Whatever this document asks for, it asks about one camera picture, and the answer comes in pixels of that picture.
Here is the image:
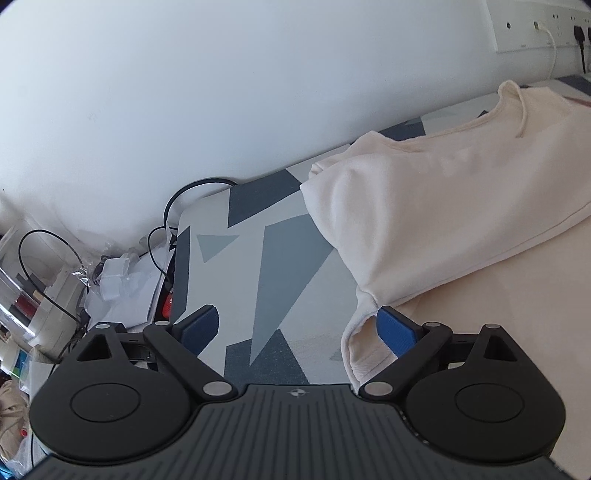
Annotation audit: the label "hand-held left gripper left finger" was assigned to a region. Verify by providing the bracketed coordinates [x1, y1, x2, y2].
[73, 304, 239, 401]

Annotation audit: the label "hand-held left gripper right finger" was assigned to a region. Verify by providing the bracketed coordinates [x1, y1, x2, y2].
[358, 305, 521, 402]

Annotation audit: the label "cream long-sleeved top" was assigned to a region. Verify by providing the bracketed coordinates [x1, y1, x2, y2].
[300, 79, 591, 480]

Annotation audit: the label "white papers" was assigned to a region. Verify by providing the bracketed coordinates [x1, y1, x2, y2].
[83, 226, 174, 330]

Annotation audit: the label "clear lid cosmetic box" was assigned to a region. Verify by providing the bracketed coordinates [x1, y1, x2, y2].
[0, 217, 86, 352]

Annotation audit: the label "black power plug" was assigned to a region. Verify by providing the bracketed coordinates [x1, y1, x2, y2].
[573, 25, 591, 73]

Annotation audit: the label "black power cable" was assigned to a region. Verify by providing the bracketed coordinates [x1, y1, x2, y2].
[148, 176, 238, 278]

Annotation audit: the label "white charger cable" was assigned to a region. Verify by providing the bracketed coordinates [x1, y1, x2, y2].
[533, 21, 560, 78]

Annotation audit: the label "white wall socket panel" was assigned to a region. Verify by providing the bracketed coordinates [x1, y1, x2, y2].
[488, 0, 591, 55]

